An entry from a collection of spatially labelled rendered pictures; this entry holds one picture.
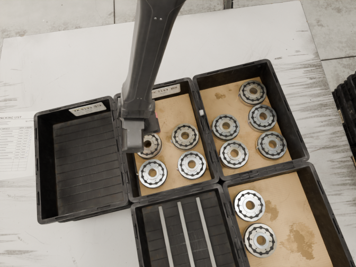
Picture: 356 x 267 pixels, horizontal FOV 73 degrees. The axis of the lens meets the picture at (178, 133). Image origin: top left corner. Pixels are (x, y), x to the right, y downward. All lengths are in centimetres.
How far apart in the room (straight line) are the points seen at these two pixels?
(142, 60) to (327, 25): 224
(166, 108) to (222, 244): 54
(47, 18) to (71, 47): 134
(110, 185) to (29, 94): 68
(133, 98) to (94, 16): 211
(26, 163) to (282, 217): 107
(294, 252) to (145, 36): 81
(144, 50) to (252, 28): 105
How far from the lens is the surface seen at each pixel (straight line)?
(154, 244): 90
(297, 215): 95
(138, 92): 47
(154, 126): 72
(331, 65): 231
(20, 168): 128
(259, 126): 94
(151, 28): 34
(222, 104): 98
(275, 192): 93
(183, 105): 97
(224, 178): 79
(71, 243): 113
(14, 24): 290
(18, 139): 133
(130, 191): 81
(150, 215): 89
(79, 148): 101
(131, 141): 60
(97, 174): 96
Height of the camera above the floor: 171
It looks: 72 degrees down
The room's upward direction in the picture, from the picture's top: 12 degrees counter-clockwise
